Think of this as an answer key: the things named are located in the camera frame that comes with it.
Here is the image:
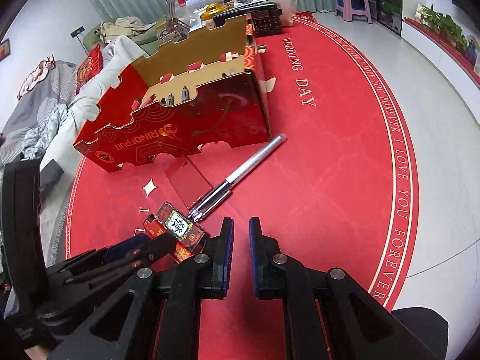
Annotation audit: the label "clear black gel pen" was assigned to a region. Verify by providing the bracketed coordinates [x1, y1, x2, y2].
[187, 133, 287, 223]

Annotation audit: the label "grey grip gel pen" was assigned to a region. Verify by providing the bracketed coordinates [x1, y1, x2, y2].
[164, 94, 174, 107]

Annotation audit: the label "clear pen yellow ink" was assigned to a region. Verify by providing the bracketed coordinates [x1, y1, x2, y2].
[181, 86, 191, 102]

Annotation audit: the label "dark patterned small box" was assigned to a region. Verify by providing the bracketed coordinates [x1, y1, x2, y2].
[155, 202, 207, 252]

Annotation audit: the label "dark red flat case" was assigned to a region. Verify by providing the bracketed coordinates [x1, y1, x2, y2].
[165, 156, 212, 209]

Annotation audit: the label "round red wedding mat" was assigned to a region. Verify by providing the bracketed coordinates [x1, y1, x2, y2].
[65, 19, 418, 359]

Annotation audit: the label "red cardboard fruit box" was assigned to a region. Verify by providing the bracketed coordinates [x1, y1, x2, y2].
[73, 15, 272, 172]

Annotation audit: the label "red embroidered cushion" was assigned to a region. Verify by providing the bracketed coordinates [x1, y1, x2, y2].
[76, 43, 103, 94]

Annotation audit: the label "white sofa blanket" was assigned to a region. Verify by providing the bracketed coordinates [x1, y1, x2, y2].
[40, 36, 147, 176]

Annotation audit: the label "green armchair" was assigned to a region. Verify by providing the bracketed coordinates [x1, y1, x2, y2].
[82, 16, 166, 55]

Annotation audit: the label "metal phone stand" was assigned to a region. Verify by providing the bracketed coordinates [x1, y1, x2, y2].
[157, 0, 191, 44]

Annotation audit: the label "gold lid jar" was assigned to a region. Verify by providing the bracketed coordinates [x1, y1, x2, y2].
[200, 2, 230, 21]

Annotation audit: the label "black radio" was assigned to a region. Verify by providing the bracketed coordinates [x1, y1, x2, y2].
[213, 1, 282, 37]

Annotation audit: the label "white storage basket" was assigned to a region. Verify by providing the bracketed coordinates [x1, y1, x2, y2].
[258, 0, 298, 27]

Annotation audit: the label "green potted plants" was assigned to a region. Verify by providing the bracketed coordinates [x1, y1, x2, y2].
[415, 4, 469, 53]

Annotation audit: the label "pink plastic stool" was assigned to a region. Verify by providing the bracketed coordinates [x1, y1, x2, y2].
[334, 0, 373, 24]

